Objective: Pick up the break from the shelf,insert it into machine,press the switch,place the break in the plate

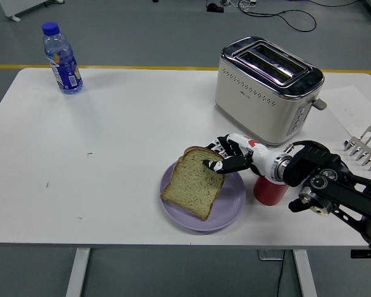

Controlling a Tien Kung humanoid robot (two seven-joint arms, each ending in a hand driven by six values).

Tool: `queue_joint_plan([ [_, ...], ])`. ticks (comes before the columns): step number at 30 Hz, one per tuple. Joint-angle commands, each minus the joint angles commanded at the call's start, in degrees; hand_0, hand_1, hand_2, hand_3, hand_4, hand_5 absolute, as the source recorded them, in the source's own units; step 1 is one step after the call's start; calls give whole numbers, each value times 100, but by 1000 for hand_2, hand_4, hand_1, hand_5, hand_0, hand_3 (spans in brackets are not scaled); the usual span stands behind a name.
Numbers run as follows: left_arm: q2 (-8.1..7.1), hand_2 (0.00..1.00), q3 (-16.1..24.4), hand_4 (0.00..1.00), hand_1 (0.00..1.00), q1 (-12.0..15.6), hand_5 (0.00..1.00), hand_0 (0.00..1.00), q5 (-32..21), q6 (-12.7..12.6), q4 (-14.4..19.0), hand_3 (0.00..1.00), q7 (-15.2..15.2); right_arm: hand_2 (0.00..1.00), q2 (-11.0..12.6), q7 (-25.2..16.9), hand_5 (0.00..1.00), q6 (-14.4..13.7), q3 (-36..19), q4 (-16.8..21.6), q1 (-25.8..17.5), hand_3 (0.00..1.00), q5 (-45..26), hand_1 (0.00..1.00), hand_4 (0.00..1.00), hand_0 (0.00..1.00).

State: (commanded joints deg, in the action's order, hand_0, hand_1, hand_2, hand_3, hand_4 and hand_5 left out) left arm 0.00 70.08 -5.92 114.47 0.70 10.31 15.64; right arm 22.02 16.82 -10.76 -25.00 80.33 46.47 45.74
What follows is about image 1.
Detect clear plastic under-table bracket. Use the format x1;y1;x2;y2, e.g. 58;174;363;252
257;249;286;262

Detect black under-table cable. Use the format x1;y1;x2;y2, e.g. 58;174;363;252
275;249;287;297

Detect black floor device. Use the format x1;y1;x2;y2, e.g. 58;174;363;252
205;1;225;14

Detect silver metal toast rack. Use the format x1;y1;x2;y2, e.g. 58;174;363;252
343;125;371;172

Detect slice of bread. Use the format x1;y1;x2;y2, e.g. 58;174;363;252
159;146;227;222

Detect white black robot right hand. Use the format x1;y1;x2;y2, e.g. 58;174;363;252
202;132;279;182

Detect grey toaster lever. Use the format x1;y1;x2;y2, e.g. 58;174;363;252
310;97;328;111

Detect white table leg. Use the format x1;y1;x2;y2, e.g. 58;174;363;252
292;249;318;297
64;248;91;297

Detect cream and chrome toaster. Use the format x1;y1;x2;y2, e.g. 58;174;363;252
214;36;325;148

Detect clear water bottle blue cap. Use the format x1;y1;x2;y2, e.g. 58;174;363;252
41;21;84;95

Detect black floor cable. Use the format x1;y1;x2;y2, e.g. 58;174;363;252
237;0;359;32

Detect red mug white inside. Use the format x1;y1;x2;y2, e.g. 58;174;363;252
253;175;289;207

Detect white floor stand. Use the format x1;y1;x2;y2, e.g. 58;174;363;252
0;0;64;23

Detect lilac round plate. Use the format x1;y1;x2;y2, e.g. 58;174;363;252
160;159;247;233

